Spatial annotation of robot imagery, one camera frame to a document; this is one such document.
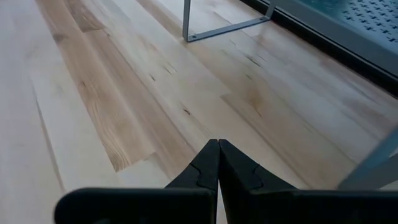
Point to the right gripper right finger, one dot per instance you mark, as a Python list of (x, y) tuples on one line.
[(239, 174)]

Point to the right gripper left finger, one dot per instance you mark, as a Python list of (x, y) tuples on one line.
[(202, 174)]

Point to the grey perforated metal shelf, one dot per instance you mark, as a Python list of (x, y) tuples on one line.
[(357, 28)]

